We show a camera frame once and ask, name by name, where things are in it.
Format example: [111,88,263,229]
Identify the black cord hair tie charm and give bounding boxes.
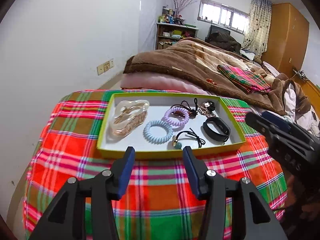
[171,128,206,150]

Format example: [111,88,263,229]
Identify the light blue spiral hair tie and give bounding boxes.
[143,120,174,145]

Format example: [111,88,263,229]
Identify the black wristband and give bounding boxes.
[202,116,231,142]

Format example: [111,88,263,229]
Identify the purple spiral hair tie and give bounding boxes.
[162,106,190,128]

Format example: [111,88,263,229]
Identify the person's right hand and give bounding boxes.
[285,175,319,226]

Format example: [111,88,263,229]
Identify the white floral bedsheet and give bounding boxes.
[283,81,319,139]

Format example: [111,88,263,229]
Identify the colourful plaid tablecloth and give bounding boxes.
[22,90,287,239]

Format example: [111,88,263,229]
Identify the folded plaid cloth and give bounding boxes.
[217,65,271,94]

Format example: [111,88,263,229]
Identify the beige translucent hair claw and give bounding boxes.
[110,100,150,137]

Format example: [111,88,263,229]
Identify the green shallow cardboard box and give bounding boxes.
[97,92,246,160]

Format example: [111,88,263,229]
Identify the wooden wardrobe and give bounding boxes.
[261,3,309,77]

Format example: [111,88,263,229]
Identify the red small ornament on blanket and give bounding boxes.
[206,79,217,85]

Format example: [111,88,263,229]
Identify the patterned curtain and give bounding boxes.
[242,0,272,57]

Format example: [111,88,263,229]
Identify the pink quilt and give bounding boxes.
[120,72,210,95]

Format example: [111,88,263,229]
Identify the brown fleece blanket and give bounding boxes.
[124,38,302,115]

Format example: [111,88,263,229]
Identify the dark jacket on chair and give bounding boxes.
[205,31,241,54]

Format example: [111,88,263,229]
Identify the wooden shelf unit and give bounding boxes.
[155,23,199,50]

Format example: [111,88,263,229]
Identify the branch flower arrangement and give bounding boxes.
[173,0,196,18]

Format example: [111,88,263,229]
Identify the wall power socket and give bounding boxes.
[97,59,114,75]

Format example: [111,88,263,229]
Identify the window with frame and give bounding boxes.
[197,0,249,34]

